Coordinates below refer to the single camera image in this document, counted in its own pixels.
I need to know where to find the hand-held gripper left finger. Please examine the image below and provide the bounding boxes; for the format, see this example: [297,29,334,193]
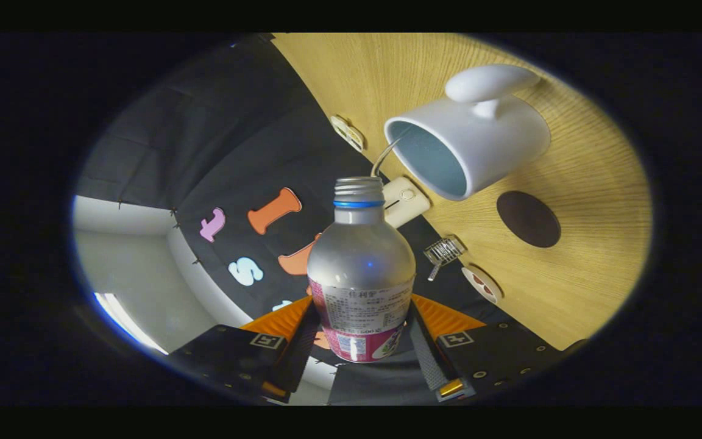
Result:
[168,296,320,403]

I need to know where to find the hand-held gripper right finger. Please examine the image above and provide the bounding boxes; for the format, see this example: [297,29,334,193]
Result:
[409,294,589,402]

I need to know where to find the silver bottle with red label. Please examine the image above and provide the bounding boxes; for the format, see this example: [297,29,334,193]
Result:
[307,177,416,363]

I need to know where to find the dark brown round coaster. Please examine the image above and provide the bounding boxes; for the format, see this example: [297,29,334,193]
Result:
[497,191,562,248]

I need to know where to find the thin juice stream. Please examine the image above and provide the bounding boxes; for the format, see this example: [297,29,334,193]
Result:
[370,137,402,179]

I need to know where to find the white cup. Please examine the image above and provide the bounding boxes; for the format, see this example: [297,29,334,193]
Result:
[384,64,551,202]

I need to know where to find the red food slices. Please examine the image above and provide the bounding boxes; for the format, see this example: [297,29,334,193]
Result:
[472,274,497,299]

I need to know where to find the white round plate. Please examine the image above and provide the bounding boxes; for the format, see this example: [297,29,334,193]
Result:
[462,265,503,304]

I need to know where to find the white toaster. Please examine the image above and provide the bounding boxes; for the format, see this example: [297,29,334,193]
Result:
[381,177,431,229]

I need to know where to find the large ceiling light panel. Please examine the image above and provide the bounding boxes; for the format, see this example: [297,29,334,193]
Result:
[94,293,169,355]

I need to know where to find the white divided tray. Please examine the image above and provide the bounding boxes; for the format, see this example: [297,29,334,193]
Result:
[330,115,366,153]

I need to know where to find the wooden table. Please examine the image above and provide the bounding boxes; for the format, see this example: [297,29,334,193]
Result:
[272,33,653,351]

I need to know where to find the metal wire basket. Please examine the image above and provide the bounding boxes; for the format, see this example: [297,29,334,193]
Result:
[423,235,468,281]

